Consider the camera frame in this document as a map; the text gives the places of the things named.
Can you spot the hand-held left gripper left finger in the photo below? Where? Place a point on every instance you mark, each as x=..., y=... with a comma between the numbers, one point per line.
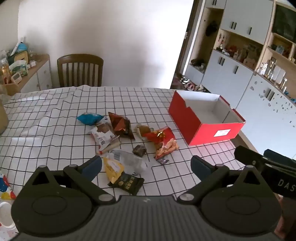
x=92, y=165

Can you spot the green chalkboard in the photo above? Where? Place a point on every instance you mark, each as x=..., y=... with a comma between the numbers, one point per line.
x=284, y=22

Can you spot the black hanging bag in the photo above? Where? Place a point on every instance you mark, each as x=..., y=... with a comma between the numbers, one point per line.
x=211, y=28

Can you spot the group of shelf ornaments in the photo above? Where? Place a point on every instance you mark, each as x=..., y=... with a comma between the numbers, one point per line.
x=240, y=53

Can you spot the orange chips packet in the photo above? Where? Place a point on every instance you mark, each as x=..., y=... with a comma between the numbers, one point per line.
x=166, y=147

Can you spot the dark brown bag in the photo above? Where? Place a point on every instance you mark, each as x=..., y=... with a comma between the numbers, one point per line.
x=197, y=62

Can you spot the white red-print snack packet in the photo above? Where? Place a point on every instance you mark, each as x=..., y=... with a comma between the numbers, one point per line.
x=101, y=136

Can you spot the brown triangular snack packet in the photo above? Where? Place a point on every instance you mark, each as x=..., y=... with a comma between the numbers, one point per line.
x=119, y=124

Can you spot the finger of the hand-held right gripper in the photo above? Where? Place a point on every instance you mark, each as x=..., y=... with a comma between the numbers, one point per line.
x=281, y=160
x=248, y=156

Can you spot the small purple candy packet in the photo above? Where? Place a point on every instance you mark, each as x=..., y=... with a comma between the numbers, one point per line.
x=163, y=160

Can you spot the row of shoes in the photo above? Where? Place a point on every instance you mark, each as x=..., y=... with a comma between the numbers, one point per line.
x=192, y=84

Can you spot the small wooden box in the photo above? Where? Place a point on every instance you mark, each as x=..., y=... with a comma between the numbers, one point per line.
x=11, y=89

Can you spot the green printed wipes pack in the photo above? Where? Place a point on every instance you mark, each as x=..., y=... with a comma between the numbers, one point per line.
x=18, y=67

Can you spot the yellow tissue box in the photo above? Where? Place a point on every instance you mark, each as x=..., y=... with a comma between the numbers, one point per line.
x=22, y=56

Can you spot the blue container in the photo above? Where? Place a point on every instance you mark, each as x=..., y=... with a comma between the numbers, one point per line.
x=22, y=47

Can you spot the wooden chair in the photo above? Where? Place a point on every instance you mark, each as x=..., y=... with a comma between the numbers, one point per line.
x=79, y=58

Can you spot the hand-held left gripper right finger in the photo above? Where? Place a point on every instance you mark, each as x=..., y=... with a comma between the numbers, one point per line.
x=198, y=165

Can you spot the beige container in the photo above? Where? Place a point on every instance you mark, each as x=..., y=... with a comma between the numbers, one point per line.
x=2, y=115

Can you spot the colourful packet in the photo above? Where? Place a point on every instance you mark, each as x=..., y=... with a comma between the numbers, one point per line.
x=5, y=188

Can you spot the tan round pastry packet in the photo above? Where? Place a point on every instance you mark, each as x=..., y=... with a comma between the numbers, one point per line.
x=143, y=129

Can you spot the red cardboard box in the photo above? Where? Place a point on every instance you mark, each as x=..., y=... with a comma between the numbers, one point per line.
x=203, y=134

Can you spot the group of glass jars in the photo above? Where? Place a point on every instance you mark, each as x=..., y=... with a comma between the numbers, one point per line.
x=271, y=71

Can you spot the white digital clock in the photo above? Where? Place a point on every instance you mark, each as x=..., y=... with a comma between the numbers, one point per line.
x=16, y=78

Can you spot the white wall cabinet unit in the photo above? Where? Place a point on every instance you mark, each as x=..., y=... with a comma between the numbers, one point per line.
x=238, y=76

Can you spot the white mug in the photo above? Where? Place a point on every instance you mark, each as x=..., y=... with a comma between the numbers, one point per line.
x=5, y=215

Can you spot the brown cube cake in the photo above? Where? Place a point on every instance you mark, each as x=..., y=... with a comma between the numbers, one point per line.
x=139, y=150

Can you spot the clear bottle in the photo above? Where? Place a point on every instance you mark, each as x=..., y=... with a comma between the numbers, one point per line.
x=5, y=69

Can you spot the red snack packet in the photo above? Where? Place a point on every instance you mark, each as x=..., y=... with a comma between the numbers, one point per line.
x=159, y=135

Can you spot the yellow snack packet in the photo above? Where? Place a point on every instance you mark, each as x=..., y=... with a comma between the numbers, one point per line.
x=113, y=170

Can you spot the black snack packet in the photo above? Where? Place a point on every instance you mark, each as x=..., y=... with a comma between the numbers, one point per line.
x=128, y=183

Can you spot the blue snack packet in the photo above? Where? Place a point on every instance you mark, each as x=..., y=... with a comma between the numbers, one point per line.
x=89, y=118

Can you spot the clear plastic snack packet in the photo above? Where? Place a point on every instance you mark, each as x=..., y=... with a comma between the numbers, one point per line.
x=130, y=162

